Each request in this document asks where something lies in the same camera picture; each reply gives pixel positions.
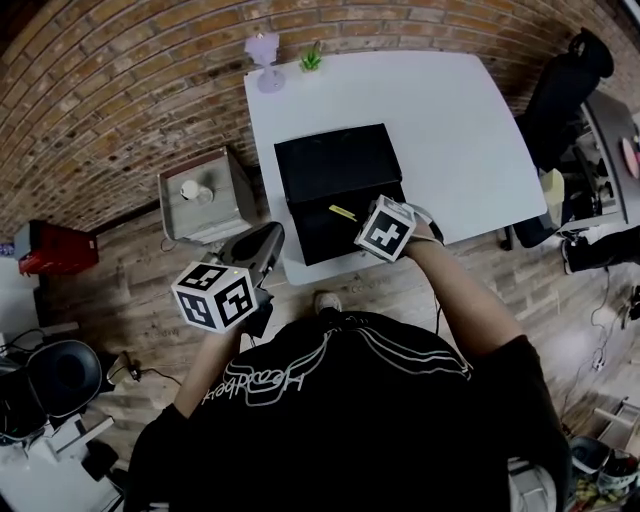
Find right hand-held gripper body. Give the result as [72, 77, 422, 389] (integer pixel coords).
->
[353, 194, 445, 264]

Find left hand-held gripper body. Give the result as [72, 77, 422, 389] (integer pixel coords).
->
[170, 221, 286, 339]

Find black box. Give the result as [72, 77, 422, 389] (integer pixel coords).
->
[273, 123, 407, 267]

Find person's right forearm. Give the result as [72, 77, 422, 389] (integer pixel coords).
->
[402, 222, 526, 359]

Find person's left forearm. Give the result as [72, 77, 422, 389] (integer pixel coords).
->
[174, 327, 251, 419]

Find grey drawer cabinet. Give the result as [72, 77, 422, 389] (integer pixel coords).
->
[157, 144, 261, 246]

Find person's light shoe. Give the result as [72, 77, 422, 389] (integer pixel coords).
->
[313, 292, 344, 315]

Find white bottle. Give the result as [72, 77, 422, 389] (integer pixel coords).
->
[179, 179, 216, 206]

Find white table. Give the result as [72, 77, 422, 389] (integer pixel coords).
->
[243, 49, 549, 287]

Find red plastic crate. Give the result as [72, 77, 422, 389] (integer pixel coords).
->
[13, 219, 100, 276]

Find black shell chair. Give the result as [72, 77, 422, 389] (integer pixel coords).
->
[27, 339, 104, 419]

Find beige seat cushion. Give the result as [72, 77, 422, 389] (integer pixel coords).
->
[539, 168, 565, 231]

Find person's black printed t-shirt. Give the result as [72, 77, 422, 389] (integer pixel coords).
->
[124, 309, 574, 512]

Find small green potted plant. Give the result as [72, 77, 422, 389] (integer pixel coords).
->
[298, 40, 324, 74]

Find black office chair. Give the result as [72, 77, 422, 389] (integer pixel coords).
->
[502, 27, 615, 251]

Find dark desk with white legs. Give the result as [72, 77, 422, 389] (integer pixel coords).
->
[582, 89, 640, 226]

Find pink plate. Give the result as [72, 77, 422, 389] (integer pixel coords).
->
[621, 137, 640, 179]

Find white shelf rack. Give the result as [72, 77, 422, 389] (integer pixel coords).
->
[593, 397, 640, 451]

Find black floor cable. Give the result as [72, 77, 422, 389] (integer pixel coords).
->
[559, 272, 632, 416]

